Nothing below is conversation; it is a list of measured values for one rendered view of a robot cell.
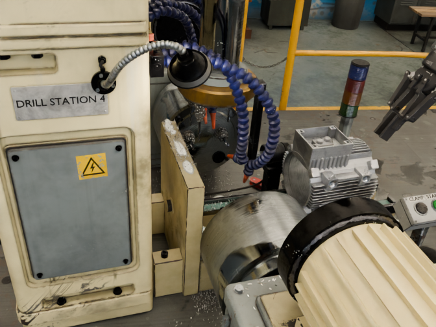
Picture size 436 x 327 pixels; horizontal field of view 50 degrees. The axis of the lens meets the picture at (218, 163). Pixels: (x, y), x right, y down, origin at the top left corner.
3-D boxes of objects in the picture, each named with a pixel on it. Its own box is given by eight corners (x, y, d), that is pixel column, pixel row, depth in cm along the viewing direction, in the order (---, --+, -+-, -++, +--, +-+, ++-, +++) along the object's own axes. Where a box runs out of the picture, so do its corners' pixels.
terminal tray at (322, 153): (308, 172, 120) (313, 149, 116) (290, 151, 129) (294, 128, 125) (348, 167, 124) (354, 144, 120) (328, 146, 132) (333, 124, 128)
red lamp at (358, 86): (350, 94, 152) (353, 81, 149) (341, 86, 156) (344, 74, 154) (366, 93, 153) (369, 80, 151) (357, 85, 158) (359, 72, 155)
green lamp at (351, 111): (344, 119, 157) (347, 106, 154) (335, 110, 161) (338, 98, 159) (359, 117, 158) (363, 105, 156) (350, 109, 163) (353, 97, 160)
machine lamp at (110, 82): (97, 126, 69) (90, 45, 62) (91, 93, 78) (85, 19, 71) (213, 116, 74) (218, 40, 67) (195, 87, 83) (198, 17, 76)
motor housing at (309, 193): (305, 228, 126) (318, 170, 115) (276, 186, 140) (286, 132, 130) (368, 216, 131) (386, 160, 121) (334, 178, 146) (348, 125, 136)
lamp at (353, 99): (347, 106, 154) (350, 94, 152) (338, 98, 159) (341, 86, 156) (363, 105, 156) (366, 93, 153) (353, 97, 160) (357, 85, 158)
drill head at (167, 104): (167, 194, 134) (168, 119, 120) (144, 126, 166) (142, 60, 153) (248, 184, 141) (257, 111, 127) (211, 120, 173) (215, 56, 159)
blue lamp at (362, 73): (353, 81, 149) (357, 68, 147) (344, 74, 154) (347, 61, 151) (369, 80, 151) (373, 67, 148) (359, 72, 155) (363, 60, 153)
